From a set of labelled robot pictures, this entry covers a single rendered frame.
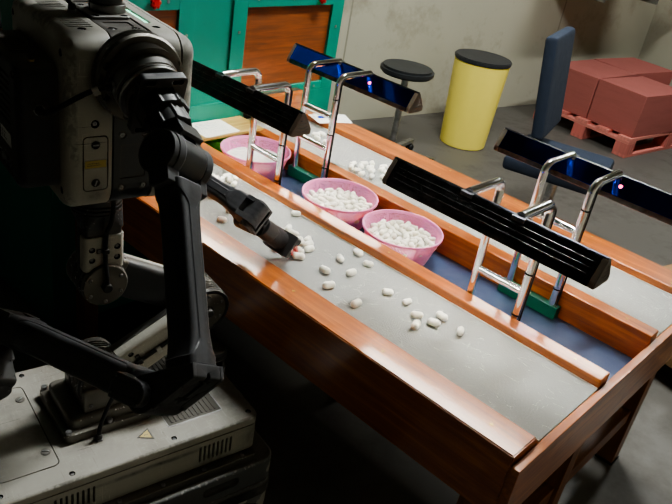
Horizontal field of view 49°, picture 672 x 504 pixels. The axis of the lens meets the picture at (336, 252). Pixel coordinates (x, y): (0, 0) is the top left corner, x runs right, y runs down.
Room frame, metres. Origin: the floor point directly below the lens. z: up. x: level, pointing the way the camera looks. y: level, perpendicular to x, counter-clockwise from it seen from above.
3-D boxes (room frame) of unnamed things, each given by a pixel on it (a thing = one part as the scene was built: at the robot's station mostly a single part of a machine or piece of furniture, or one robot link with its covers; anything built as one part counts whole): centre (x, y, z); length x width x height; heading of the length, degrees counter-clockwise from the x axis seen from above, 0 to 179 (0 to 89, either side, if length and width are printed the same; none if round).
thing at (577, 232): (2.03, -0.66, 0.90); 0.20 x 0.19 x 0.45; 52
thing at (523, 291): (1.71, -0.41, 0.90); 0.20 x 0.19 x 0.45; 52
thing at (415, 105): (2.70, 0.06, 1.08); 0.62 x 0.08 x 0.07; 52
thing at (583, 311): (2.33, -0.21, 0.71); 1.81 x 0.06 x 0.11; 52
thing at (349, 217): (2.31, 0.02, 0.72); 0.27 x 0.27 x 0.10
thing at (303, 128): (2.26, 0.41, 1.08); 0.62 x 0.08 x 0.07; 52
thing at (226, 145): (2.58, 0.37, 0.72); 0.27 x 0.27 x 0.10
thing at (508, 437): (1.77, 0.23, 0.67); 1.81 x 0.12 x 0.19; 52
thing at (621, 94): (6.55, -2.32, 0.25); 1.40 x 0.99 x 0.51; 131
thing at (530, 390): (1.94, 0.10, 0.73); 1.81 x 0.30 x 0.02; 52
